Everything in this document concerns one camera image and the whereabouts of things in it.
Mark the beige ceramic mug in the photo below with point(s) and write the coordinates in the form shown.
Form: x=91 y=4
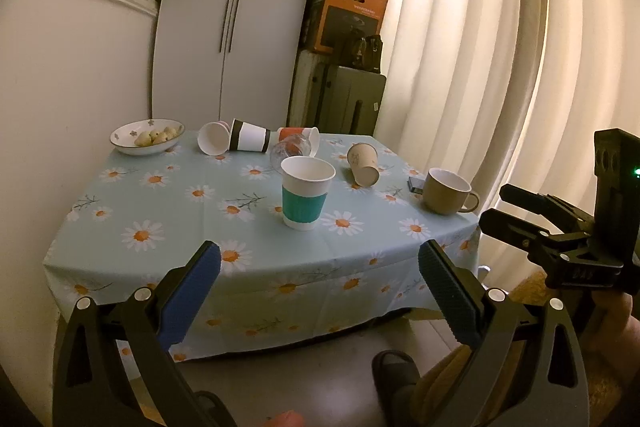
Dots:
x=445 y=194

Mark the black and white paper cup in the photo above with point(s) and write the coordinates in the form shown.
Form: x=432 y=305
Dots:
x=250 y=137

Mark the brown paper cup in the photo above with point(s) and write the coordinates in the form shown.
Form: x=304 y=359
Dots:
x=364 y=164

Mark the white floral bowl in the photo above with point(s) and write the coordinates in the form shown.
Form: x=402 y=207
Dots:
x=125 y=142

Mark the white wardrobe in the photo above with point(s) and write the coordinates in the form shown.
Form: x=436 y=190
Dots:
x=200 y=32

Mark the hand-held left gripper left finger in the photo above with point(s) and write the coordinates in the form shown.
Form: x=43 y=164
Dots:
x=192 y=292

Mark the black bag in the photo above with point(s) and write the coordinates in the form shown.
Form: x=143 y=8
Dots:
x=362 y=49

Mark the black slipper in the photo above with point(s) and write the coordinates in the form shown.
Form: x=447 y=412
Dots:
x=395 y=372

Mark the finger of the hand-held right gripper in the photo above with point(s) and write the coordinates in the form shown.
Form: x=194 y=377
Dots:
x=537 y=204
x=520 y=237

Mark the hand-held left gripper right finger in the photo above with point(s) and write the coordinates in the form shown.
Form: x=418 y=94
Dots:
x=450 y=294

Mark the person's leg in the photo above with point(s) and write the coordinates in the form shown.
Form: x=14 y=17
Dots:
x=440 y=382

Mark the small dark flat box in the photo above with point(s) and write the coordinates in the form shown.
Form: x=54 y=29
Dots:
x=415 y=184

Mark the plain white paper cup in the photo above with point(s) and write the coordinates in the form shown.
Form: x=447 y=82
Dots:
x=214 y=139

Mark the orange paper cup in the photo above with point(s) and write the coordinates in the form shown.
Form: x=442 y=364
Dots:
x=300 y=133

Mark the orange and black cardboard box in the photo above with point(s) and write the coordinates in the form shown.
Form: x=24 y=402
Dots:
x=345 y=12

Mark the blue daisy print tablecloth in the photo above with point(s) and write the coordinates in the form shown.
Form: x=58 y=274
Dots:
x=165 y=207

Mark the cream curtain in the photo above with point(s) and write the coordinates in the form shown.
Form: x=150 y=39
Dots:
x=475 y=57

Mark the clear drinking glass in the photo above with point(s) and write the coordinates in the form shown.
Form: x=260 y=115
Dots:
x=287 y=154

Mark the beige suitcase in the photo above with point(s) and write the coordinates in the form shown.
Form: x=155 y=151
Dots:
x=302 y=87

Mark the grey suitcase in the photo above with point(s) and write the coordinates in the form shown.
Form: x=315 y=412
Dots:
x=350 y=99

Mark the teal sleeve paper cup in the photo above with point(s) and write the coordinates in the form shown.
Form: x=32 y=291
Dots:
x=304 y=202

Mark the pile of small yellow fruits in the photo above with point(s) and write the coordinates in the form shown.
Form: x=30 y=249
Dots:
x=155 y=136

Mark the person's right forearm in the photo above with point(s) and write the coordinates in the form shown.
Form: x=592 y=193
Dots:
x=620 y=322

